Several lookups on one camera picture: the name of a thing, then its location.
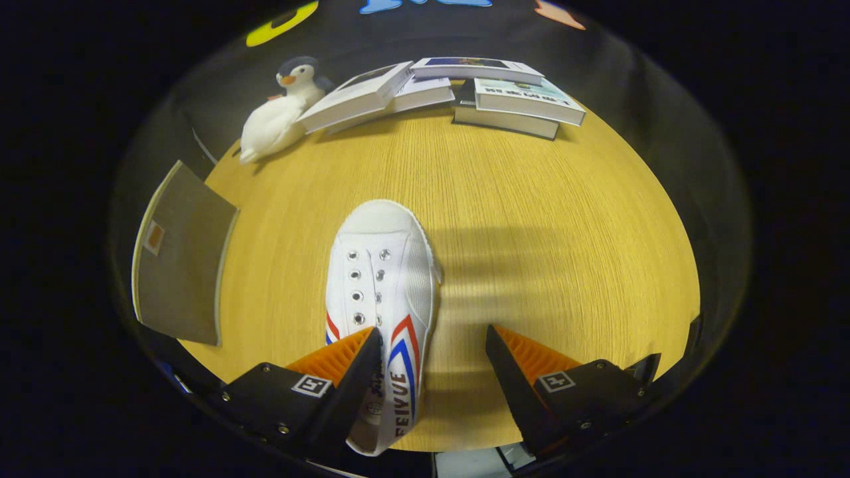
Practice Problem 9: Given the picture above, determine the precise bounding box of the plain white book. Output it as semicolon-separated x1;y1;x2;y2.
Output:
325;76;457;133

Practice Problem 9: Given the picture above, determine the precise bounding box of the beige fabric storage box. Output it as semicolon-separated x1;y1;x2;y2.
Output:
131;159;240;347

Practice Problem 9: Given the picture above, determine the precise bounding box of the book with blue picture cover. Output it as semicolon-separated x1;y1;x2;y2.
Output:
410;56;545;86

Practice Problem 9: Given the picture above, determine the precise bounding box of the penguin plush toy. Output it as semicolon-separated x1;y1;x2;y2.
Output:
269;56;335;100

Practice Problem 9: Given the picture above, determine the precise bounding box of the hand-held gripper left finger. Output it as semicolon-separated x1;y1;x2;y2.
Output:
206;325;384;462

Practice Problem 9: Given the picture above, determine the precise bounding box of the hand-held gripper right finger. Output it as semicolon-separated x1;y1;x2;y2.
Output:
485;323;655;459

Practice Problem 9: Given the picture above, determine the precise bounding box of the dark grey book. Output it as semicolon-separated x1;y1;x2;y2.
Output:
454;83;560;141

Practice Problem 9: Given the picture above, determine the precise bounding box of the white round plush toy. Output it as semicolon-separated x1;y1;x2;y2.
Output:
238;90;313;165

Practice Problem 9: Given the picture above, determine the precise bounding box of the white book with portrait cover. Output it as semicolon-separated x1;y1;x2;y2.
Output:
296;61;416;135

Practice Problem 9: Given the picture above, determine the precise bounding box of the book with teal cover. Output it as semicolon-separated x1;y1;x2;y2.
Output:
473;77;587;127

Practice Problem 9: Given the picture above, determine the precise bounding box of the white canvas shoe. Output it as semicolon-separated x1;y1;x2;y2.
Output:
324;199;444;457

